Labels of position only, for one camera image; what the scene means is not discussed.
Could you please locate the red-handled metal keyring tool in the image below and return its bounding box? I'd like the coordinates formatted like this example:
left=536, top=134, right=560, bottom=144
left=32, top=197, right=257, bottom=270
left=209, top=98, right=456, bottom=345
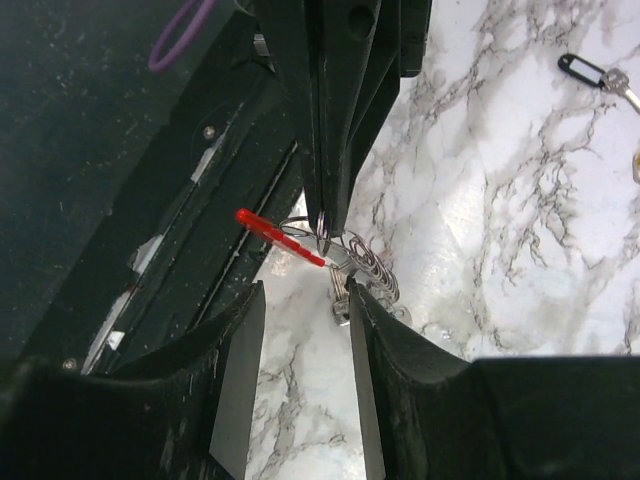
left=235, top=208, right=353, bottom=268

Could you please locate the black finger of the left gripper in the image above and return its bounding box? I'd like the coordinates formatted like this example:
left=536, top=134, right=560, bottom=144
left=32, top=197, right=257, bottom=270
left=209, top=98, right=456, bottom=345
left=254, top=0, right=328, bottom=235
left=319, top=1, right=432, bottom=235

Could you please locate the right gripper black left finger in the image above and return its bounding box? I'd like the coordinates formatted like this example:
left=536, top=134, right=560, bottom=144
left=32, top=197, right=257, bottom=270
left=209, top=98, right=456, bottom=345
left=1, top=282, right=265, bottom=479

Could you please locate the chain of silver split rings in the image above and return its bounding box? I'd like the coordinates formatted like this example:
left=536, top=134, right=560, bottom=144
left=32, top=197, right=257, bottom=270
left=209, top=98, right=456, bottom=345
left=279, top=212, right=414, bottom=331

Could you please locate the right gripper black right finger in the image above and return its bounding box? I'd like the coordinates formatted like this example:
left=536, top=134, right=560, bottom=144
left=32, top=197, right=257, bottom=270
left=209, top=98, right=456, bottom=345
left=349, top=283, right=639, bottom=479

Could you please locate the yellow key tag with key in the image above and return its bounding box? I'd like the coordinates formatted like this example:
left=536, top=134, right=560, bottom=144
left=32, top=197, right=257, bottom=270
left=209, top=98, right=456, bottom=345
left=632, top=148, right=640, bottom=185

